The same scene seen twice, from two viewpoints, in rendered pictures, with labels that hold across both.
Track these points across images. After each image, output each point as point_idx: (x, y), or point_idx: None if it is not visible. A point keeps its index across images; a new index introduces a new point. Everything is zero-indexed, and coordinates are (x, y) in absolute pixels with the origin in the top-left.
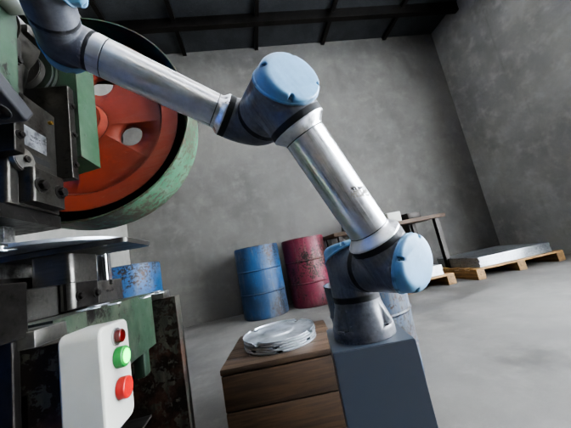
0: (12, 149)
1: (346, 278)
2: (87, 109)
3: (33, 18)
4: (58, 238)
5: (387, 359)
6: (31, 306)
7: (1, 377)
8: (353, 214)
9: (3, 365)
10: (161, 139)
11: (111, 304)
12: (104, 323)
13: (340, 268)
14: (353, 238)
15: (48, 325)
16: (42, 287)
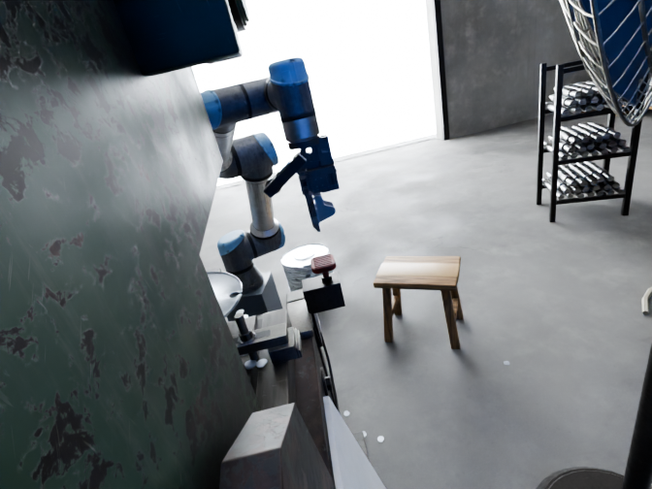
0: None
1: (250, 254)
2: None
3: (256, 114)
4: (235, 276)
5: (270, 285)
6: None
7: (315, 317)
8: (272, 216)
9: (314, 313)
10: None
11: (244, 310)
12: (295, 293)
13: (245, 250)
14: (267, 229)
15: (298, 301)
16: (227, 322)
